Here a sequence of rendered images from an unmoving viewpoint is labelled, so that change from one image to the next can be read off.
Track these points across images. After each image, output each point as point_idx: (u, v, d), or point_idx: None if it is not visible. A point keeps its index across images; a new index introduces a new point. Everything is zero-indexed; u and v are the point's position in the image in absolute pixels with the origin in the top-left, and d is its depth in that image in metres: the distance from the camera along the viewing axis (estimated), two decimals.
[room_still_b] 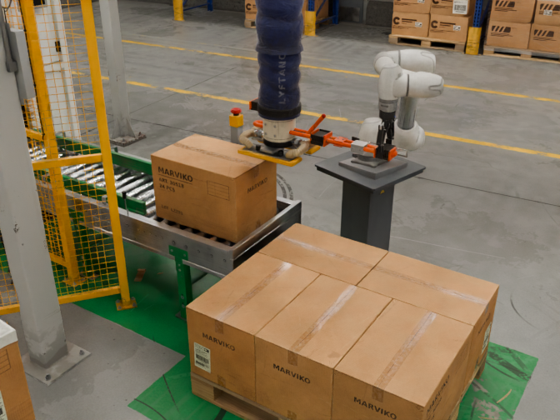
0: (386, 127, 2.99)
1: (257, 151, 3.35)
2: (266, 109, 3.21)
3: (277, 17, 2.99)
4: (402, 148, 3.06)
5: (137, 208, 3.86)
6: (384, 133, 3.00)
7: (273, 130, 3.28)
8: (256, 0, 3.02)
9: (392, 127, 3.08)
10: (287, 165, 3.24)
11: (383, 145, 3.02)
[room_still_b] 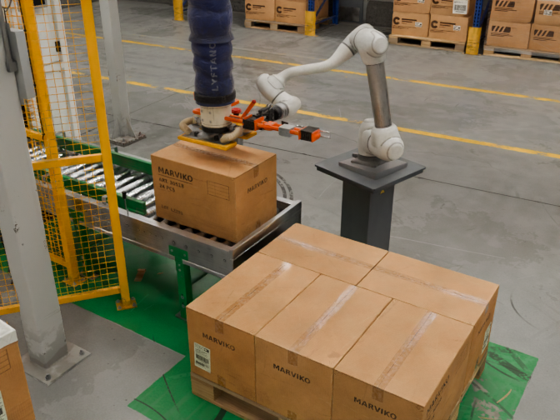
0: None
1: (196, 137, 3.55)
2: (200, 97, 3.41)
3: (205, 8, 3.19)
4: (325, 131, 3.24)
5: (137, 208, 3.86)
6: None
7: (209, 116, 3.47)
8: None
9: (264, 107, 3.47)
10: (222, 149, 3.43)
11: None
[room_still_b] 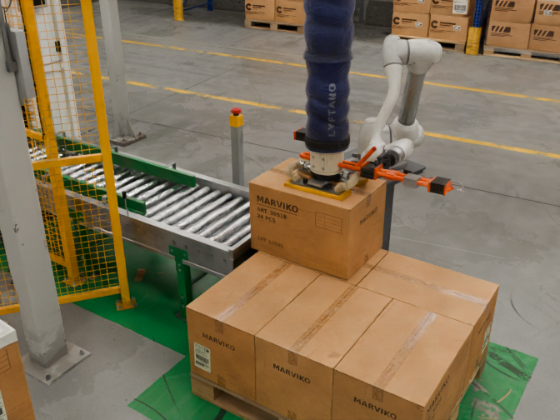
0: None
1: (305, 184, 3.26)
2: (314, 142, 3.12)
3: (327, 23, 2.86)
4: (457, 182, 2.94)
5: (137, 208, 3.86)
6: None
7: (322, 162, 3.18)
8: (305, 6, 2.88)
9: (382, 153, 3.17)
10: (337, 199, 3.14)
11: None
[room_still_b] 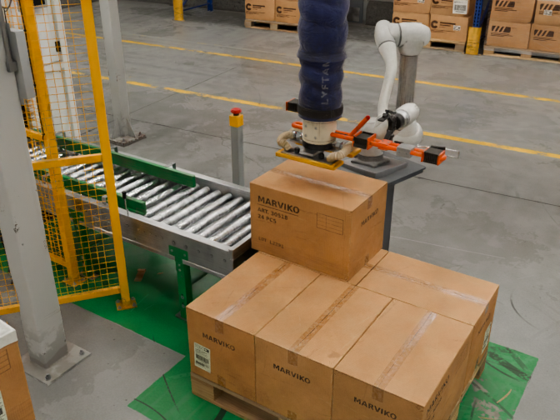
0: (388, 129, 3.30)
1: (297, 153, 3.21)
2: (307, 110, 3.08)
3: (322, 23, 2.87)
4: (453, 150, 2.94)
5: (137, 208, 3.86)
6: (387, 134, 3.29)
7: (314, 132, 3.14)
8: (300, 5, 2.90)
9: None
10: (328, 168, 3.10)
11: None
